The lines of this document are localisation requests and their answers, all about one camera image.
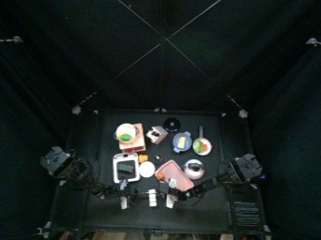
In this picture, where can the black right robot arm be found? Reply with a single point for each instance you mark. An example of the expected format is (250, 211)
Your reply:
(242, 167)

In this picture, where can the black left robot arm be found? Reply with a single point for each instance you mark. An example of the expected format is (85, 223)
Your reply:
(63, 164)

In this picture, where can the small orange toy carrot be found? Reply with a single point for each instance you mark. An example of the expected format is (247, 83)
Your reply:
(160, 176)

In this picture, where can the pink cutting board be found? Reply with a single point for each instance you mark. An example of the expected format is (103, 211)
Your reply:
(172, 171)

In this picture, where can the white framed toy tray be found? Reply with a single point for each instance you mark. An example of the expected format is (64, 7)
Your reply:
(115, 170)

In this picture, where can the dark grey toy piece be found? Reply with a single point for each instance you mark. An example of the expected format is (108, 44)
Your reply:
(124, 168)

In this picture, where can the silver toy kettle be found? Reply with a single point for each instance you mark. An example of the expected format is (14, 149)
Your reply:
(194, 171)

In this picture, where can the white round plate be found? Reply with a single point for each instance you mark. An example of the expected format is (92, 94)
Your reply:
(147, 169)

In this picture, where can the small black round knob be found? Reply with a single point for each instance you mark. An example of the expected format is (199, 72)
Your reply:
(156, 158)

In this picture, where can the orange toy block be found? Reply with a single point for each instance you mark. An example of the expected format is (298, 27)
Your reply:
(143, 158)

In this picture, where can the toy frying pan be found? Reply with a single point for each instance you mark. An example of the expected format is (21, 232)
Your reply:
(202, 152)

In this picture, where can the blue toy pot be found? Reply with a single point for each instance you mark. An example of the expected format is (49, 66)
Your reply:
(187, 144)

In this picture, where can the pink toy stove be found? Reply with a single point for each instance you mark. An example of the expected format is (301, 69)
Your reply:
(137, 145)

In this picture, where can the yellow toy corn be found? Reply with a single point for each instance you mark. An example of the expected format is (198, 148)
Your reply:
(182, 142)

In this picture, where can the green toy vegetable slice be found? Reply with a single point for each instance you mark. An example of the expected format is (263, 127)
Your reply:
(198, 145)

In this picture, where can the orange toy vegetable slice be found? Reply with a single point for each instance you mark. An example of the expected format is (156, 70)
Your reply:
(204, 147)

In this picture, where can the white text label sticker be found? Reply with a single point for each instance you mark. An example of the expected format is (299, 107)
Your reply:
(244, 214)

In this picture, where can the white toy pot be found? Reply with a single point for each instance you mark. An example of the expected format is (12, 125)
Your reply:
(125, 129)

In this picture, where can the black round lid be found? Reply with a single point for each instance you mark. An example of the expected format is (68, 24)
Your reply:
(171, 125)

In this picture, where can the metal table clamp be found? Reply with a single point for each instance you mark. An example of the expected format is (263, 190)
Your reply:
(42, 231)

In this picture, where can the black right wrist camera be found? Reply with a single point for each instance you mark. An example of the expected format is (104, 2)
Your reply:
(163, 189)

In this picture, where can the metal frame bracket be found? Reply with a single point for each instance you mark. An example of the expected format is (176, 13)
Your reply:
(75, 109)
(16, 39)
(159, 109)
(242, 113)
(311, 41)

